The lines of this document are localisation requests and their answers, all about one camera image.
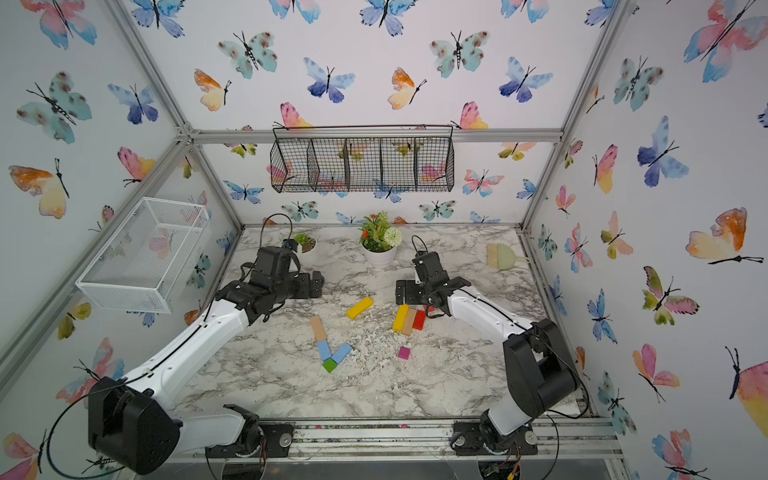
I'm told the natural wood block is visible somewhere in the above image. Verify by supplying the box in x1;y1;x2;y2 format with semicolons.
310;316;327;342
401;308;418;336

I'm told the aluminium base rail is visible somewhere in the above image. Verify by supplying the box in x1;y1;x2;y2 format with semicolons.
170;414;624;464

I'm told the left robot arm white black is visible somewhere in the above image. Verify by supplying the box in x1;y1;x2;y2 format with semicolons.
87;239;324;475

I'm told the flowering potted plant white pot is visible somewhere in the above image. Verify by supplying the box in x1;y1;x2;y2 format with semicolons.
359;211;403;269

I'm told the red block long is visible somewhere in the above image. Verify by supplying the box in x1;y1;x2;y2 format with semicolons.
412;310;426;331

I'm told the white mesh wall basket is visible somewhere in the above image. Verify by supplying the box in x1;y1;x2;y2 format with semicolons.
75;197;210;314

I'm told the light blue block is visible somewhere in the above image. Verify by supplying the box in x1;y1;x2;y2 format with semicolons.
317;340;332;362
331;343;352;364

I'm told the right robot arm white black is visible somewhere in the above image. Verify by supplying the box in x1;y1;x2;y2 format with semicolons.
395;250;582;453

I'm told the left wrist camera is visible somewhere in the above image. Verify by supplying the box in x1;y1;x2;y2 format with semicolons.
282;238;299;253

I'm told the small green potted plant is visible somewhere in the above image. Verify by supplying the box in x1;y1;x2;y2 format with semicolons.
294;233;318;261

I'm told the yellow block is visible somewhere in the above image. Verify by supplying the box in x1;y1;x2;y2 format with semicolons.
392;305;409;332
346;297;374;320

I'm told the black wire wall basket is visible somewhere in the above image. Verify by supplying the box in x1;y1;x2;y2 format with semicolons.
268;124;455;194

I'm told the green cube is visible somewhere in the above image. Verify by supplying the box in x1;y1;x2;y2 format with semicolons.
323;358;338;373

